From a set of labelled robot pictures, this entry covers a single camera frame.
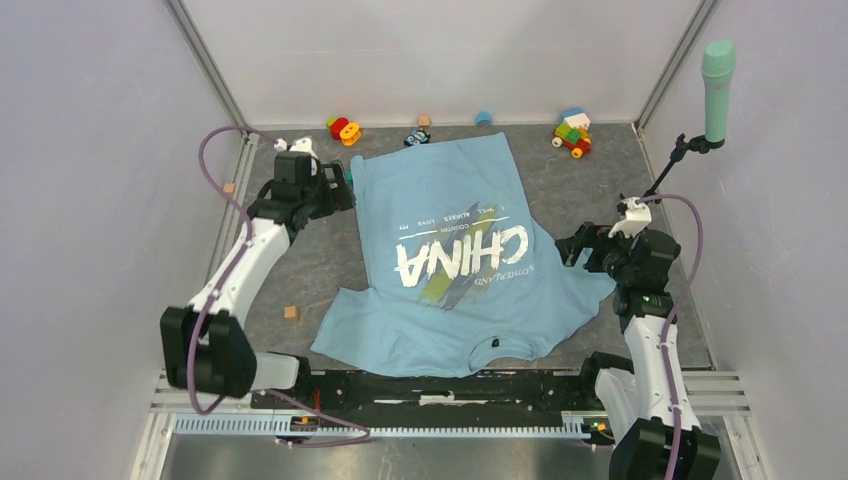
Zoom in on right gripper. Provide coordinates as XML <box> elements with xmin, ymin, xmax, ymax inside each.
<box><xmin>554</xmin><ymin>221</ymin><xmax>641</xmax><ymax>284</ymax></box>

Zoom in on light blue printed t-shirt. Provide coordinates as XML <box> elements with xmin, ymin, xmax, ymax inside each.
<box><xmin>312</xmin><ymin>133</ymin><xmax>614</xmax><ymax>378</ymax></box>

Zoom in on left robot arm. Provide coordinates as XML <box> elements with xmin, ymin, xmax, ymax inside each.
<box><xmin>160</xmin><ymin>150</ymin><xmax>355</xmax><ymax>408</ymax></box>

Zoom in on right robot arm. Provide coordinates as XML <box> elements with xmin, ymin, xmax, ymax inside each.
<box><xmin>555</xmin><ymin>222</ymin><xmax>721</xmax><ymax>479</ymax></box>

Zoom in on red orange green toy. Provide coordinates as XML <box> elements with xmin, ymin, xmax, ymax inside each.
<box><xmin>326</xmin><ymin>117</ymin><xmax>362</xmax><ymax>147</ymax></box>

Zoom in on black blue toy car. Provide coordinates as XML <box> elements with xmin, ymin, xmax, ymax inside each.
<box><xmin>404</xmin><ymin>128</ymin><xmax>431</xmax><ymax>147</ymax></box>

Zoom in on colourful building block toy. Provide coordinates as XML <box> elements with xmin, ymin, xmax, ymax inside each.
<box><xmin>550</xmin><ymin>108</ymin><xmax>592</xmax><ymax>159</ymax></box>

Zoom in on blue round cap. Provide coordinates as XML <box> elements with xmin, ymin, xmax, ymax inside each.
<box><xmin>474</xmin><ymin>111</ymin><xmax>493</xmax><ymax>126</ymax></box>

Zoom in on black microphone tripod stand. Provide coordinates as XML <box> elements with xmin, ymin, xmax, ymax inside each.
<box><xmin>622</xmin><ymin>133</ymin><xmax>727</xmax><ymax>256</ymax></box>

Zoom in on mint green microphone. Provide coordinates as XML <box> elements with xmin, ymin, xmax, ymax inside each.
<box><xmin>701</xmin><ymin>39</ymin><xmax>736</xmax><ymax>144</ymax></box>

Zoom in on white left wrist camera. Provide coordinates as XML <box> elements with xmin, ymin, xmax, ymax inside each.
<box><xmin>273</xmin><ymin>136</ymin><xmax>319</xmax><ymax>160</ymax></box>

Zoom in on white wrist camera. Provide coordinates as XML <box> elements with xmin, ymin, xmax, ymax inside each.
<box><xmin>273</xmin><ymin>136</ymin><xmax>319</xmax><ymax>160</ymax></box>
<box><xmin>607</xmin><ymin>197</ymin><xmax>652</xmax><ymax>239</ymax></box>

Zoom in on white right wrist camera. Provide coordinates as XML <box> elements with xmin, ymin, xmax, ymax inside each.
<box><xmin>607</xmin><ymin>197</ymin><xmax>652</xmax><ymax>239</ymax></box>

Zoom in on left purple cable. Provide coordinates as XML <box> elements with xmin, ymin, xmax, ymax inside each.
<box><xmin>185</xmin><ymin>125</ymin><xmax>293</xmax><ymax>417</ymax></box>

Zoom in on purple cable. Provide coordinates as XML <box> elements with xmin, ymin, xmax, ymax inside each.
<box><xmin>185</xmin><ymin>125</ymin><xmax>293</xmax><ymax>417</ymax></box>
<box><xmin>635</xmin><ymin>193</ymin><xmax>705</xmax><ymax>480</ymax></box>

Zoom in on black base frame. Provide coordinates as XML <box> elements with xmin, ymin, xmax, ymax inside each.
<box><xmin>251</xmin><ymin>369</ymin><xmax>613</xmax><ymax>446</ymax></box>

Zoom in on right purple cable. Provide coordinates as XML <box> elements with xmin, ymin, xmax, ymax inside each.
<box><xmin>635</xmin><ymin>193</ymin><xmax>705</xmax><ymax>480</ymax></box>

